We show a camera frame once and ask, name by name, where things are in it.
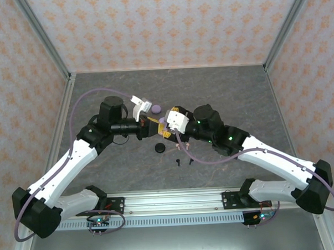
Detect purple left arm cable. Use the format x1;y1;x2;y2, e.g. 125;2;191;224
8;86;141;243

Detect slotted grey cable duct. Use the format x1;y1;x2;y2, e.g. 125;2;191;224
56;211;245;232

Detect aluminium floor rail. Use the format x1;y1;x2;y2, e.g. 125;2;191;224
34;73;81;192
264;63;310;188

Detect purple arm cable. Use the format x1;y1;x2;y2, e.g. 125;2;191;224
174;123;334;231
8;86;141;243

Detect small circuit board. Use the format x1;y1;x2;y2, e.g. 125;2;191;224
86;216;111;229
251;211;276;222

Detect aluminium frame post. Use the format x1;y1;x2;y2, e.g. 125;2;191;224
260;0;320;71
13;0;73;84

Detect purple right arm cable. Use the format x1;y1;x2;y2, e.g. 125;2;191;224
174;123;334;231

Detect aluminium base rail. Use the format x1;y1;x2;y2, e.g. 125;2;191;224
105;183;299;217

